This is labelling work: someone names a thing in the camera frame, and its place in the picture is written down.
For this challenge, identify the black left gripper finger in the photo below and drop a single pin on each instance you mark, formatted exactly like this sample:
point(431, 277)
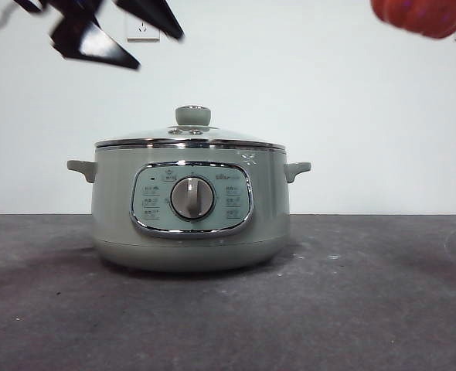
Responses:
point(154, 17)
point(89, 44)

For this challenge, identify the glass lid with green knob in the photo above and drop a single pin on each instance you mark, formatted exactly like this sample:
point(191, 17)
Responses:
point(193, 116)

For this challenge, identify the orange toy pumpkin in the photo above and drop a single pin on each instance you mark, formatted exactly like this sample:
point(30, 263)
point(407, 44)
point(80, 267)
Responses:
point(421, 15)

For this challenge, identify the pale green electric cooking pot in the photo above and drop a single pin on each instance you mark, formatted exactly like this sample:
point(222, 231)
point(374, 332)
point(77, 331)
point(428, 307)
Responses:
point(116, 216)

